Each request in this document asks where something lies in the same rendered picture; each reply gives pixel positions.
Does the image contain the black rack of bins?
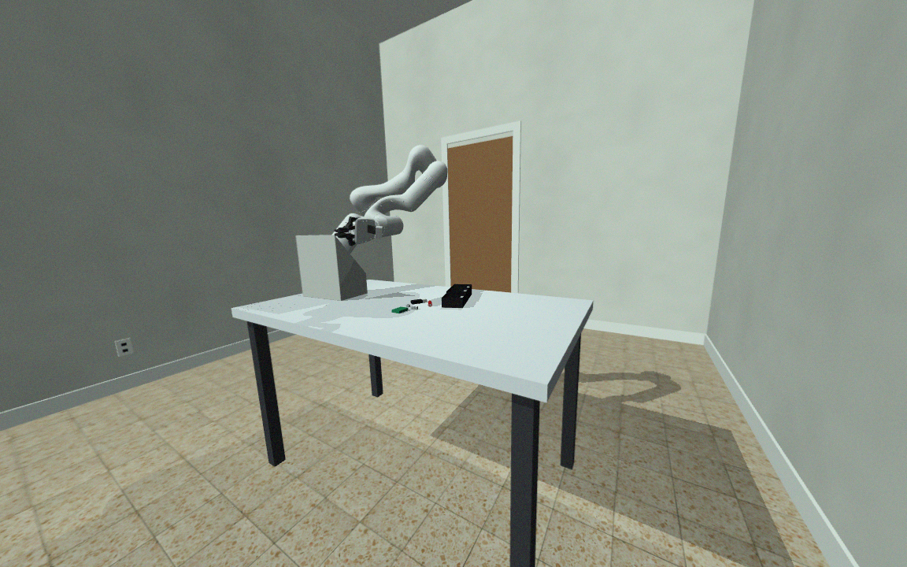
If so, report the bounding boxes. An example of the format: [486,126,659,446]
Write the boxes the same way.
[442,284,472,308]

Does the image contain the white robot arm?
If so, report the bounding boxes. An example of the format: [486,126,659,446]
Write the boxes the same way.
[337,145,447,239]

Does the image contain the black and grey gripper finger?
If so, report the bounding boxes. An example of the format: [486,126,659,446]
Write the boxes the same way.
[335,217,357,233]
[335,233,356,246]

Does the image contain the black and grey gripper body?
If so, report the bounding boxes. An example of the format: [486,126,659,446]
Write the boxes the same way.
[348,217,378,244]

